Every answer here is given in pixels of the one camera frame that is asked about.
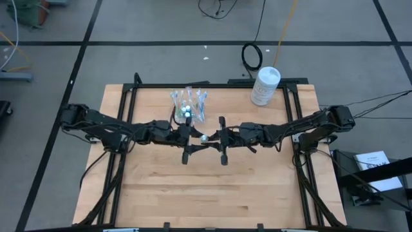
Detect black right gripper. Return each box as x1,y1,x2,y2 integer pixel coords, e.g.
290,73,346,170
207,116,263,166

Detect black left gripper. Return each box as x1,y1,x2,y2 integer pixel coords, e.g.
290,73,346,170
173,117,213,166

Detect clear acrylic toothbrush holder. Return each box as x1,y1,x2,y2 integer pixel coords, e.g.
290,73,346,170
169,86,209,124

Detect white wipes canister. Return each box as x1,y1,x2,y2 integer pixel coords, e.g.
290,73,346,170
250,66,282,107

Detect black cart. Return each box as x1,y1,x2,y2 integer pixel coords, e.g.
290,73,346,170
331,148,412,213

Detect white booklet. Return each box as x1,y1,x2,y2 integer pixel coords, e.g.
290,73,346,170
353,150,404,193

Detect grey floor bar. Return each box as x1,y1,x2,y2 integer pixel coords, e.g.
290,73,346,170
0,71,35,83

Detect black floor stand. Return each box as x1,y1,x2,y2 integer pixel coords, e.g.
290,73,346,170
0,100,14,126

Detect green bag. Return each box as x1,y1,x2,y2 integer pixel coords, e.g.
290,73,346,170
6,0,52,29

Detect black aluminium table frame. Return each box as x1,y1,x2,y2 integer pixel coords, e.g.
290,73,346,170
72,72,347,232

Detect coiled black cable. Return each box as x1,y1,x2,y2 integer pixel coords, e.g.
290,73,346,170
241,0,267,72

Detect thin black floor cable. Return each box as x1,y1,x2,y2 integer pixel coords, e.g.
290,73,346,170
197,0,239,20

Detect yellow floor cable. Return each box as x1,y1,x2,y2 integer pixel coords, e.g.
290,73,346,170
272,0,299,68
0,30,33,73

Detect black power cable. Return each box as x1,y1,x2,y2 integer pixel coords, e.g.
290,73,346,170
353,96,412,121
321,90,412,109

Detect white floor cable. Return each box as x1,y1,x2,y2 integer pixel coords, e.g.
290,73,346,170
0,0,19,71

